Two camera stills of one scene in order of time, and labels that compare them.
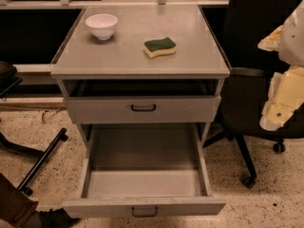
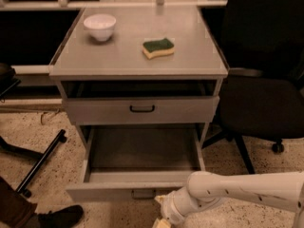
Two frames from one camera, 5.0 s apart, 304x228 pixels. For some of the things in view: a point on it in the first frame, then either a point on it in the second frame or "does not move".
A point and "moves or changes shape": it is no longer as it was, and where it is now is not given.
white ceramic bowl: (102, 25) does not move
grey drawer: (142, 109) does not move
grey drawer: (133, 171) moves or changes shape
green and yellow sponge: (159, 47) does not move
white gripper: (294, 38) → (168, 209)
